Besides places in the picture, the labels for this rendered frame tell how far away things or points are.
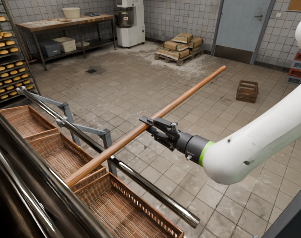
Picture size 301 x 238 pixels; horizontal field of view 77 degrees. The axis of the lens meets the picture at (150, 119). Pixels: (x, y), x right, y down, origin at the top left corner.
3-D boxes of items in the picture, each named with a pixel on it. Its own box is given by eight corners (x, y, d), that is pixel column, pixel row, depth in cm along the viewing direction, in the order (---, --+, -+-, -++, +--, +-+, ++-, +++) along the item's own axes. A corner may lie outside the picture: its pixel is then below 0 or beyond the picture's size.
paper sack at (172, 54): (177, 61, 448) (177, 54, 437) (165, 58, 468) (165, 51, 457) (192, 54, 482) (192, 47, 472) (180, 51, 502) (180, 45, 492)
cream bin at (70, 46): (65, 53, 466) (62, 42, 451) (54, 49, 491) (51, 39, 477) (77, 49, 488) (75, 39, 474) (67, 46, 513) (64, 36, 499)
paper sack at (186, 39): (186, 45, 450) (188, 38, 440) (172, 43, 462) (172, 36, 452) (193, 39, 495) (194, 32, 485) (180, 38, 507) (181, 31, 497)
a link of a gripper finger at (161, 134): (179, 136, 72) (179, 140, 73) (156, 129, 79) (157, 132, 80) (173, 142, 70) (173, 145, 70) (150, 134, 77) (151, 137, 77)
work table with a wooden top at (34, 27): (45, 71, 432) (29, 28, 379) (30, 63, 474) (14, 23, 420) (117, 49, 566) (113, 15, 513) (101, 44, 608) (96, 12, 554)
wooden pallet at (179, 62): (179, 66, 455) (180, 60, 446) (154, 59, 496) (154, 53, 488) (203, 54, 528) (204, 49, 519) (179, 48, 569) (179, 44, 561)
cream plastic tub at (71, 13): (70, 20, 456) (67, 10, 443) (61, 18, 478) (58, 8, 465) (85, 17, 482) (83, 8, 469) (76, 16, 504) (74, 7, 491)
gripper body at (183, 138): (186, 142, 63) (163, 131, 68) (183, 159, 68) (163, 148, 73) (196, 131, 67) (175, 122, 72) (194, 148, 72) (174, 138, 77)
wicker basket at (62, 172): (40, 242, 99) (18, 217, 83) (0, 183, 128) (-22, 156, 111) (110, 181, 129) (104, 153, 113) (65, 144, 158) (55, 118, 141)
